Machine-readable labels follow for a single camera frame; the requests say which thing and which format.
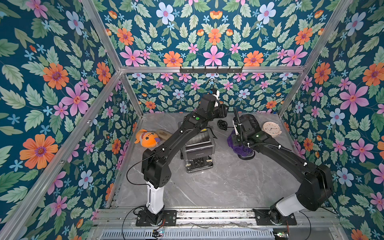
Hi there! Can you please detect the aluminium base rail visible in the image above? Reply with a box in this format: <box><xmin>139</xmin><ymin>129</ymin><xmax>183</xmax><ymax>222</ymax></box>
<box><xmin>88</xmin><ymin>208</ymin><xmax>348</xmax><ymax>240</ymax></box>

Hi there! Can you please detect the silver espresso coffee machine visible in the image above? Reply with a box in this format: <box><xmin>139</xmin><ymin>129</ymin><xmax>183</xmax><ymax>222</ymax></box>
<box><xmin>180</xmin><ymin>126</ymin><xmax>216</xmax><ymax>173</ymax></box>

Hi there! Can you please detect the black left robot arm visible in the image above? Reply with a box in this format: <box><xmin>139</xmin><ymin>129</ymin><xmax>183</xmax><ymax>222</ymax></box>
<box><xmin>142</xmin><ymin>89</ymin><xmax>229</xmax><ymax>226</ymax></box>

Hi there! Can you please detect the pink round alarm clock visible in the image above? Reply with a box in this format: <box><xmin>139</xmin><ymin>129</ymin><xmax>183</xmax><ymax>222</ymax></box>
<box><xmin>262</xmin><ymin>122</ymin><xmax>282</xmax><ymax>138</ymax></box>

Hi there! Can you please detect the purple microfiber cloth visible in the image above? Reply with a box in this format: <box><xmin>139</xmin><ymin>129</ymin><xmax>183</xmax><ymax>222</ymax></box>
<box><xmin>227</xmin><ymin>130</ymin><xmax>255</xmax><ymax>160</ymax></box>

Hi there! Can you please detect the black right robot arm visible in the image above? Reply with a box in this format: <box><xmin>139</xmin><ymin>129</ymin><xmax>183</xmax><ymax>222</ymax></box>
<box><xmin>232</xmin><ymin>109</ymin><xmax>333</xmax><ymax>225</ymax></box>

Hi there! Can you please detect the black capsule coffee machine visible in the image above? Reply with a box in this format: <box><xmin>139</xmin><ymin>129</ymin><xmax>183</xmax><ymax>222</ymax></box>
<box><xmin>233</xmin><ymin>111</ymin><xmax>260</xmax><ymax>161</ymax></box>

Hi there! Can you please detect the black hook rail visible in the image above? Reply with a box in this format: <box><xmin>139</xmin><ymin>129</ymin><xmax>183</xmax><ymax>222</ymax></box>
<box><xmin>179</xmin><ymin>66</ymin><xmax>243</xmax><ymax>74</ymax></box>

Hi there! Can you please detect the orange plush toy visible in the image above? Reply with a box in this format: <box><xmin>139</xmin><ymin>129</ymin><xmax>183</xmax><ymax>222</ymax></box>
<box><xmin>135</xmin><ymin>129</ymin><xmax>161</xmax><ymax>148</ymax></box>

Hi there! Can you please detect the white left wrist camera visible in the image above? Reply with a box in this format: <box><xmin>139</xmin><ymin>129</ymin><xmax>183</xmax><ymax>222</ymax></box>
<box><xmin>212</xmin><ymin>89</ymin><xmax>220</xmax><ymax>100</ymax></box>

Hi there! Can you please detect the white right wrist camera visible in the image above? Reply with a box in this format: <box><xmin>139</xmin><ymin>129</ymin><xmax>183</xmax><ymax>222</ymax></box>
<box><xmin>233</xmin><ymin>120</ymin><xmax>239</xmax><ymax>136</ymax></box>

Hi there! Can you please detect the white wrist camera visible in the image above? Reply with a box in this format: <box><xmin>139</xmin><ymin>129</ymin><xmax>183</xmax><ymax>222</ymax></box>
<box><xmin>212</xmin><ymin>89</ymin><xmax>220</xmax><ymax>100</ymax></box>
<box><xmin>233</xmin><ymin>120</ymin><xmax>239</xmax><ymax>136</ymax></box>

